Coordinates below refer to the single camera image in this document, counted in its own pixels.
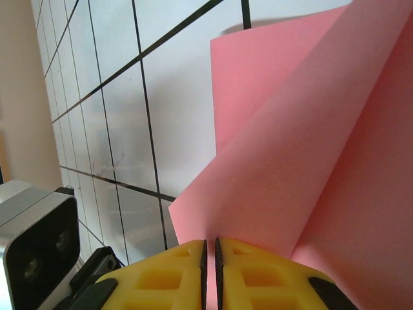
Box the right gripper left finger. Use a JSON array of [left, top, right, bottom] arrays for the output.
[[71, 238, 209, 310]]

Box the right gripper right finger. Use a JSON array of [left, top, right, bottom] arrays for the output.
[[214, 237, 358, 310]]

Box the pink paper sheet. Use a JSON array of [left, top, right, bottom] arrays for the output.
[[168, 0, 413, 310]]

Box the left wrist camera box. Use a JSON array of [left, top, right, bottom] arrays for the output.
[[0, 180, 81, 310]]

